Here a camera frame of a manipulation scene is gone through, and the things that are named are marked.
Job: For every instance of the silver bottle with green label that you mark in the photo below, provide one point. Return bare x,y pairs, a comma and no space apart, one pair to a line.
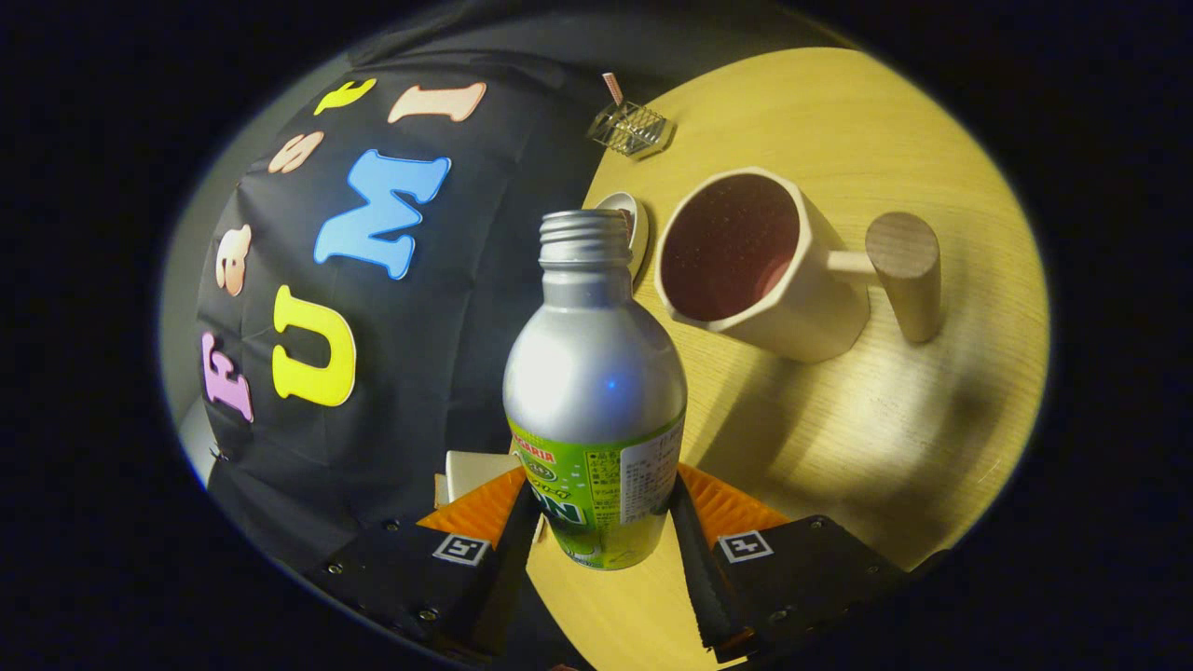
596,373

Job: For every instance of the white toaster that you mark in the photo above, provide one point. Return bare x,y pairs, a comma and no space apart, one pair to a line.
475,471

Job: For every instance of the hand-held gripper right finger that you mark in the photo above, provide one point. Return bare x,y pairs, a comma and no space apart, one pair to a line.
699,582

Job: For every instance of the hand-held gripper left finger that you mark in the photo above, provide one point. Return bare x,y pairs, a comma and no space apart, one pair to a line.
503,578

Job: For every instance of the toast slice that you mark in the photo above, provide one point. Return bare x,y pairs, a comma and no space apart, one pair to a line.
441,490

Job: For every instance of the round white plate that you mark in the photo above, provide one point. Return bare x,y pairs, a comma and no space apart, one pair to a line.
641,238

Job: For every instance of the pink striped straw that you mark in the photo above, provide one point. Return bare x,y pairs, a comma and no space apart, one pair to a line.
613,89

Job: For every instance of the wooden table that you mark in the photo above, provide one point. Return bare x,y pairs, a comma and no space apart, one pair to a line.
885,447

